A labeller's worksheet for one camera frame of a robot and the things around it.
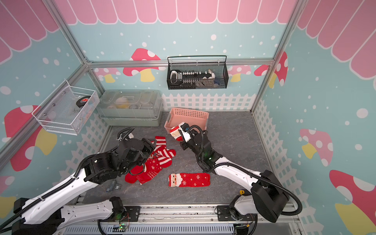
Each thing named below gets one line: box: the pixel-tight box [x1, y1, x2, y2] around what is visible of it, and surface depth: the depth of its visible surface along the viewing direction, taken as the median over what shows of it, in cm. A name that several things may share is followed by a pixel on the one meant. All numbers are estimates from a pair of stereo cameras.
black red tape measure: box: [75, 95, 92, 109], surface depth 79 cm
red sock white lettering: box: [124, 157, 163, 186], surface depth 87 cm
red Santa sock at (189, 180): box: [167, 172, 212, 188], surface depth 87 cm
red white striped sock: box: [153, 136, 177, 168], surface depth 94 cm
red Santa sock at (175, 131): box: [169, 125, 184, 142], surface depth 78 cm
